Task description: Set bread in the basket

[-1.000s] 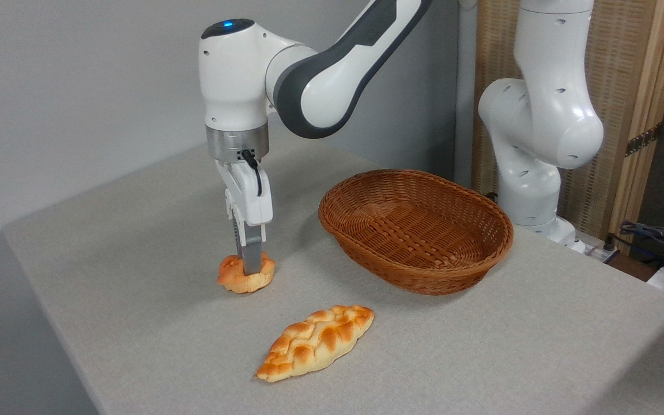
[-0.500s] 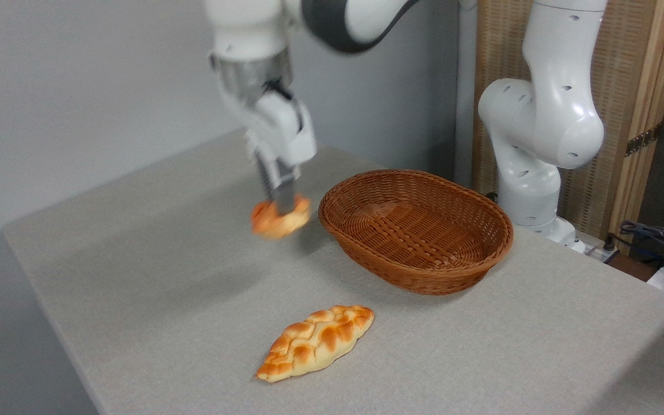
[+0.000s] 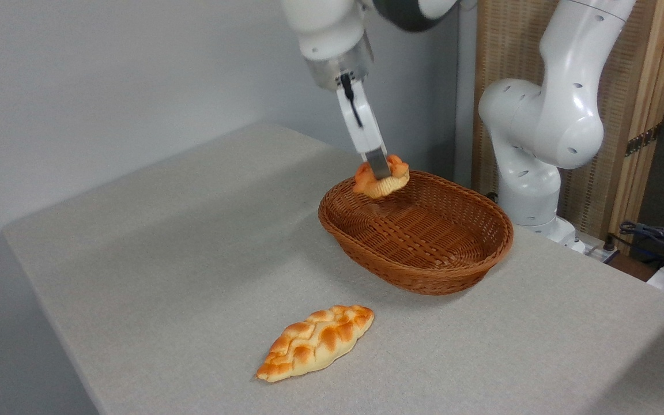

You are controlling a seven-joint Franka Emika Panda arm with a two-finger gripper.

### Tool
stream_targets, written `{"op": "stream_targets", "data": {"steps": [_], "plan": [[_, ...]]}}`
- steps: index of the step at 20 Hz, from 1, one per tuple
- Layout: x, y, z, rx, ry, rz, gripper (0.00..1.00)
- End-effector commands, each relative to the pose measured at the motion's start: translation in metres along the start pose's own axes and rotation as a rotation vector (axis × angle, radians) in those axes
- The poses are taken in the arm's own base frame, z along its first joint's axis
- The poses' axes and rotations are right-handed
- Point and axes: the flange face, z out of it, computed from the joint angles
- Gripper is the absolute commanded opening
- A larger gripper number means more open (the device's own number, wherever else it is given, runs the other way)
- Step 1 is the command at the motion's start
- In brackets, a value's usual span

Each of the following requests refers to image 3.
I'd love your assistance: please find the round orange bread bun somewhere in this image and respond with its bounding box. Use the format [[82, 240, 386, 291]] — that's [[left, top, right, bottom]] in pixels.
[[353, 154, 410, 199]]

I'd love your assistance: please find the dark tangled cable bundle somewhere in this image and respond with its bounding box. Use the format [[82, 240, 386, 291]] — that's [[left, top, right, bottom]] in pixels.
[[617, 221, 664, 271]]

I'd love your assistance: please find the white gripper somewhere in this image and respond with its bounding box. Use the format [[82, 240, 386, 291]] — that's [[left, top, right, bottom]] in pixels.
[[336, 81, 393, 180]]

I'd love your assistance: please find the black screen hinge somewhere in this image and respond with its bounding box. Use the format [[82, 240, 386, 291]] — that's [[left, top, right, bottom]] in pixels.
[[625, 123, 663, 157]]

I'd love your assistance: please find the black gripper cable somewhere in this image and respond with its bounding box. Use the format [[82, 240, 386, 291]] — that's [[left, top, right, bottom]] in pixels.
[[339, 72, 364, 129]]

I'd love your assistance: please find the brown wicker oval basket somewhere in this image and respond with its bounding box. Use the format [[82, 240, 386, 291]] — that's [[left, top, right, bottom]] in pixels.
[[318, 169, 514, 296]]

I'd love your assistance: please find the white power strip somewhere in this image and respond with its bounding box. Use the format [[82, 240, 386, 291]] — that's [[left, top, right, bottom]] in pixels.
[[581, 235, 621, 264]]

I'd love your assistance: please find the long braided bread loaf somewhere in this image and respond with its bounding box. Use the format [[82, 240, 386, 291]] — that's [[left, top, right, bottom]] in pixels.
[[254, 305, 375, 383]]

